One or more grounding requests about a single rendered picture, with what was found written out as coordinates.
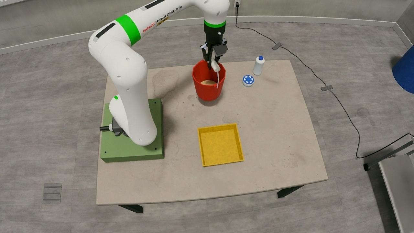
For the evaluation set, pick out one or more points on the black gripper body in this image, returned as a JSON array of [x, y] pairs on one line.
[[213, 40]]

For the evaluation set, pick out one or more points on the white plastic bottle with blue cap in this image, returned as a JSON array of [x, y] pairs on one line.
[[258, 65]]

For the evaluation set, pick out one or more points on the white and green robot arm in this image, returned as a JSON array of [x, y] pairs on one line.
[[110, 46]]

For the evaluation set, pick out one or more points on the yellow square tray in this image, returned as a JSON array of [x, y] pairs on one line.
[[220, 144]]

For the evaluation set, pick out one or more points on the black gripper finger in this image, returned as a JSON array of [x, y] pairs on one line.
[[217, 58], [207, 56]]

